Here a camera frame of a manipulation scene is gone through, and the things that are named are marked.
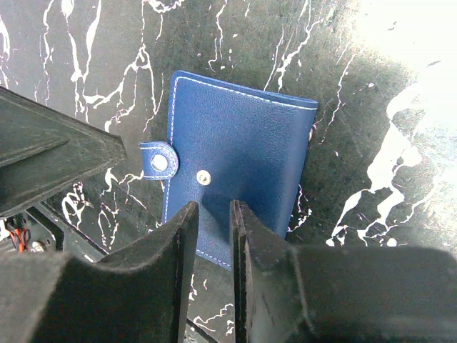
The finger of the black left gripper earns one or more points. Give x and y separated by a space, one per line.
44 151

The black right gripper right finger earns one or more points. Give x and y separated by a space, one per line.
293 293

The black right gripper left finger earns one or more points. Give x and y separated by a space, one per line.
137 294

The blue leather card holder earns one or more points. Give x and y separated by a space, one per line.
229 142

